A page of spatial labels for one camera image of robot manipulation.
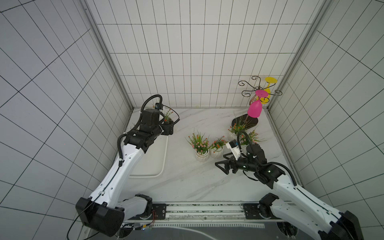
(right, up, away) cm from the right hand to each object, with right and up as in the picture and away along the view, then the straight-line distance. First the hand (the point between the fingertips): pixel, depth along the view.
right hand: (220, 156), depth 77 cm
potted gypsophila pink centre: (-10, +5, +6) cm, 13 cm away
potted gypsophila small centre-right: (-1, +2, +5) cm, 6 cm away
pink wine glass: (+24, +27, +14) cm, 39 cm away
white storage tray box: (-37, -6, +6) cm, 38 cm away
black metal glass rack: (+28, +19, +29) cm, 44 cm away
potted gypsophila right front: (+21, +9, +9) cm, 25 cm away
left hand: (-29, +16, -1) cm, 33 cm away
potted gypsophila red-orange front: (-28, +19, +1) cm, 34 cm away
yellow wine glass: (+25, +30, +3) cm, 39 cm away
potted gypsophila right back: (+11, +12, +15) cm, 23 cm away
